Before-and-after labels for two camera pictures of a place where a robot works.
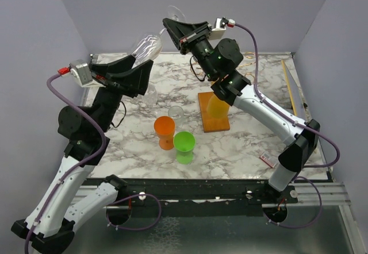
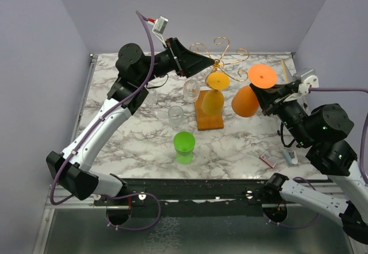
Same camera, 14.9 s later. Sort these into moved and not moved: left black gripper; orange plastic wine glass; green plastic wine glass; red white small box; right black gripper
Moved: left black gripper; orange plastic wine glass; right black gripper
Not moved: red white small box; green plastic wine glass
